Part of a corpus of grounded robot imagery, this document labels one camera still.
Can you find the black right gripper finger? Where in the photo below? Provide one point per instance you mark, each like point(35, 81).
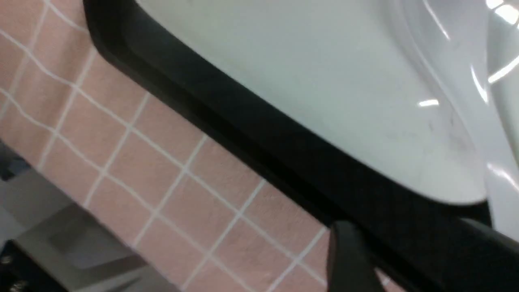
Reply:
point(348, 265)

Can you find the large white square plate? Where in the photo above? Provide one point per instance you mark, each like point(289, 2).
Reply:
point(336, 67)

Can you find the small white bowl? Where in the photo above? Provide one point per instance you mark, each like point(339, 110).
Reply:
point(467, 52)

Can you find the black serving tray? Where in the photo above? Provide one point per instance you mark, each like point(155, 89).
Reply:
point(423, 245)

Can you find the pink checkered tablecloth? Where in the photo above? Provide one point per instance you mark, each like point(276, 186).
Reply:
point(199, 215)

